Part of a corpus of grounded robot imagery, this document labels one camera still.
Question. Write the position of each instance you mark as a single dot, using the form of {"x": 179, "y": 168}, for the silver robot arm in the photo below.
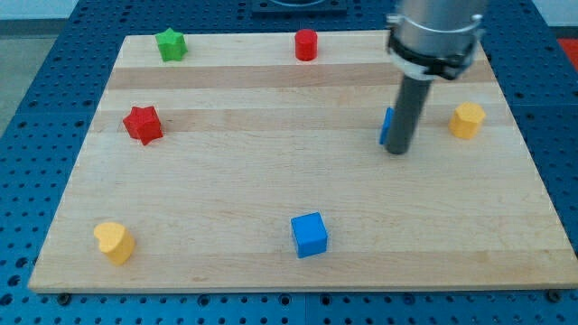
{"x": 431, "y": 39}

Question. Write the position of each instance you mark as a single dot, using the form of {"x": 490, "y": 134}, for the wooden board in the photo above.
{"x": 252, "y": 138}

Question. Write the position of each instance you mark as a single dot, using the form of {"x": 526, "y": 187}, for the blue cube block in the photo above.
{"x": 309, "y": 234}

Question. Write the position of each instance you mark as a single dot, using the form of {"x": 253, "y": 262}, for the blue block behind rod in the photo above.
{"x": 388, "y": 118}

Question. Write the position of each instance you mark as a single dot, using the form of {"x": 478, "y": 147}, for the red cylinder block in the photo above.
{"x": 305, "y": 45}

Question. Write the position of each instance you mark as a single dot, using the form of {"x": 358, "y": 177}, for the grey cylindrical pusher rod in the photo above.
{"x": 409, "y": 105}

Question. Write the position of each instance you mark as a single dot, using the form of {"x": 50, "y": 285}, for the red star block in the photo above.
{"x": 143, "y": 124}

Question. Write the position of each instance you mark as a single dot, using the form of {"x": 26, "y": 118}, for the green star block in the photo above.
{"x": 171, "y": 45}

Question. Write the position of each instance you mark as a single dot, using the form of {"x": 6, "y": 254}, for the yellow hexagon block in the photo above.
{"x": 466, "y": 120}

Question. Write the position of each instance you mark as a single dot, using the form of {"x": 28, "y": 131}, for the yellow heart block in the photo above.
{"x": 114, "y": 241}

